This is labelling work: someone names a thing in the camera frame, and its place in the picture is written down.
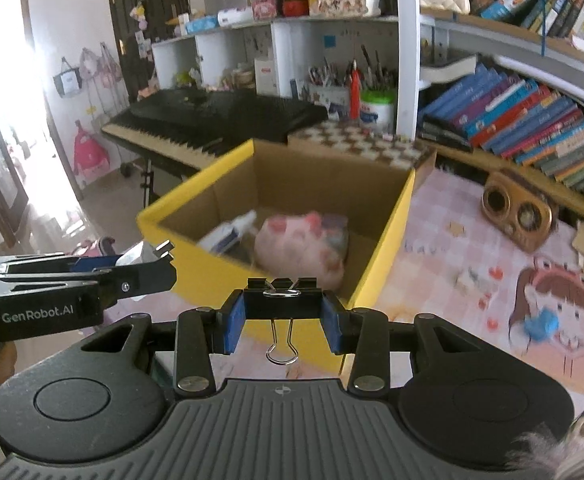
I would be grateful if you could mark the green lid canister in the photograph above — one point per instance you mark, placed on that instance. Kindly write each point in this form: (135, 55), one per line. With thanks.
(378, 110)

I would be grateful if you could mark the pink hanging bag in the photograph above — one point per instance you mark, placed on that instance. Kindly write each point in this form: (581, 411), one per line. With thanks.
(99, 65)

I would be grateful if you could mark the yellow cardboard box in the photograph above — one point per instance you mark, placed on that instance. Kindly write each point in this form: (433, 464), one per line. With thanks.
(202, 280)

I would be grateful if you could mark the small doll door hanger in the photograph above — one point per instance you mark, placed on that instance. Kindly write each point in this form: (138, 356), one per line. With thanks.
(139, 17)

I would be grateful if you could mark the thick white book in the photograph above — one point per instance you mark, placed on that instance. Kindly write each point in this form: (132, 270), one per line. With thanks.
(447, 70)

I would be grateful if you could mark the brown retro radio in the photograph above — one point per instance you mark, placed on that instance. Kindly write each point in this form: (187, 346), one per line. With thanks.
(517, 215)

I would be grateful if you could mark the pink plush toy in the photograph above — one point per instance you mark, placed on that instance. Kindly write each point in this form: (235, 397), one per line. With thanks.
(292, 245)

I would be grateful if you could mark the blue wet wipes pack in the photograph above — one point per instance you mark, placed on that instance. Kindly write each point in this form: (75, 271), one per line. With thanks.
(201, 25)

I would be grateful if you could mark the white tissue box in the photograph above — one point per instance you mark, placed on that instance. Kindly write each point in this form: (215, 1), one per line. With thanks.
(234, 16)

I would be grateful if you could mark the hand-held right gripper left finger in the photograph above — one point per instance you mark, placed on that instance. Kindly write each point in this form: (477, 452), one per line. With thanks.
(235, 322)

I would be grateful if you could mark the white pen holder with pens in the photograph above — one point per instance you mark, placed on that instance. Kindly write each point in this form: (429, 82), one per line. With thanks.
(328, 95)

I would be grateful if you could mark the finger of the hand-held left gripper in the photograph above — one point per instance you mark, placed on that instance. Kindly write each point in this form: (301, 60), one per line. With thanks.
(94, 261)
(142, 280)

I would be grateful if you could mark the pink floor toy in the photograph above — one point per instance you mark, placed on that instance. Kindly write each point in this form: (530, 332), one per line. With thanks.
(92, 246)

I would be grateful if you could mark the black binder clip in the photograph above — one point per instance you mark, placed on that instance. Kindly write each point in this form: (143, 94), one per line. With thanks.
(282, 306)

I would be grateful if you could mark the white glue tube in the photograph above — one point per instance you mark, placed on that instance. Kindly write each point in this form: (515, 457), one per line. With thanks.
(227, 237)

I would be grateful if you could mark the checkered board box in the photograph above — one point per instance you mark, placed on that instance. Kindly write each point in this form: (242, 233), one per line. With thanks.
(352, 140)

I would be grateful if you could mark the long row of leaning books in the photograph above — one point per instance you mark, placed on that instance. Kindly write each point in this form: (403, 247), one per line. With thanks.
(522, 110)

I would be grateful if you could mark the small blue object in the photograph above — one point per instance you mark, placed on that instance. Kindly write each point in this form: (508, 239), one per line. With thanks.
(542, 325)

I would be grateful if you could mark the red pink backpack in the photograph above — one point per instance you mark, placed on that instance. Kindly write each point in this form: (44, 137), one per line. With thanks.
(89, 152)

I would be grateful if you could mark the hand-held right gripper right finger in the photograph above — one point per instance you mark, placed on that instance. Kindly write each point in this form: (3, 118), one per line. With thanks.
(331, 322)

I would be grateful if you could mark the black electronic keyboard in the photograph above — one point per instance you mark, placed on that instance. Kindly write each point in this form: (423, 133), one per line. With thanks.
(232, 110)

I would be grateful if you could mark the white cubby shelf unit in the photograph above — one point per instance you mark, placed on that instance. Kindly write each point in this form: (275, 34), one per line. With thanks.
(282, 40)

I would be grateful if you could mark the black keyboard stand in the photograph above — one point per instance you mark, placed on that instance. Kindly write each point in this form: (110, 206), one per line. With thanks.
(144, 175)

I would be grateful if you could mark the pink cartoon box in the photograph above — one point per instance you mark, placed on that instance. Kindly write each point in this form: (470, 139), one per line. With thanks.
(263, 7)

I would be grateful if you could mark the wooden bookshelf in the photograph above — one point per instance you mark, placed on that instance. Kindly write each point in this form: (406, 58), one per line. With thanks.
(477, 19)

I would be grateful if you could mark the white tote bag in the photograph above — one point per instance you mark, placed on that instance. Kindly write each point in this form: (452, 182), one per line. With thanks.
(68, 80)

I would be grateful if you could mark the white box with red label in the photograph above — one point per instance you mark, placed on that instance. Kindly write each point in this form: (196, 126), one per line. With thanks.
(265, 72)

